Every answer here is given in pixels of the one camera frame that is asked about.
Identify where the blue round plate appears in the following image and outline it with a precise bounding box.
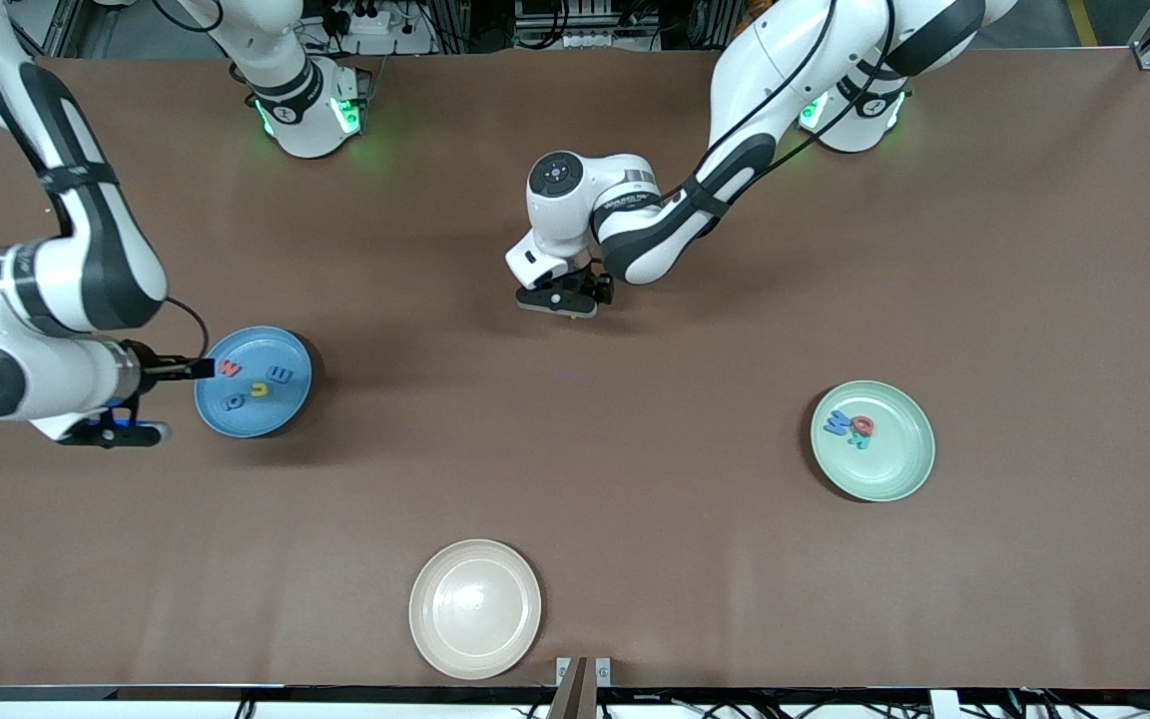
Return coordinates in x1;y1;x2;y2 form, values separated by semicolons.
194;326;314;439

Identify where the brown table cover sheet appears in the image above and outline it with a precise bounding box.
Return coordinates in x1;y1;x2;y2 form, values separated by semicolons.
0;48;1150;692

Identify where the dark equipment rack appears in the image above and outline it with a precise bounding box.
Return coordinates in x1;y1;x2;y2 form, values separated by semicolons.
513;0;661;53

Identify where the white power strip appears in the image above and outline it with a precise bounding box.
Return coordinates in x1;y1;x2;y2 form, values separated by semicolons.
330;0;433;56

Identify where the beige round plate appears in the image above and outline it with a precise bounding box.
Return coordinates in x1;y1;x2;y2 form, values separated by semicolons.
408;539;543;682

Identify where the pale green round plate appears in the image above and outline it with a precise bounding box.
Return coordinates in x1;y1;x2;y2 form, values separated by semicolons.
811;379;936;503

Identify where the white table edge frame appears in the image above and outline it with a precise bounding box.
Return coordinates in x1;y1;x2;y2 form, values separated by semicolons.
0;685;1150;719

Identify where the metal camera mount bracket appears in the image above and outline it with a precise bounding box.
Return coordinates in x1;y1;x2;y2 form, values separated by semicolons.
547;655;614;719

